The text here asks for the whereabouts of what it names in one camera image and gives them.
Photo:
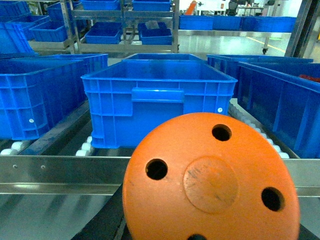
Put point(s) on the red plastic parts pile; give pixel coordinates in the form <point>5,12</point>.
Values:
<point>310,78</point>

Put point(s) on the blue plastic bin left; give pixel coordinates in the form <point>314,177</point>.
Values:
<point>36,93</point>

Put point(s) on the blue plastic bin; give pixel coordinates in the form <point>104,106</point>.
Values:
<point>127,100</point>
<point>164,56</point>
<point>36,93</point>

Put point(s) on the blue plastic bin behind centre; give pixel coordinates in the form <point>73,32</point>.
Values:
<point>164,56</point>

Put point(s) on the orange cylindrical cap 4680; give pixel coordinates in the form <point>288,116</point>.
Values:
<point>265,215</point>

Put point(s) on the background steel rack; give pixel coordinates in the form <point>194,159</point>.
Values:
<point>129,20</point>

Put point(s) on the blue bin with red parts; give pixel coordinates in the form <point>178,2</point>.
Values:
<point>287,105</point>

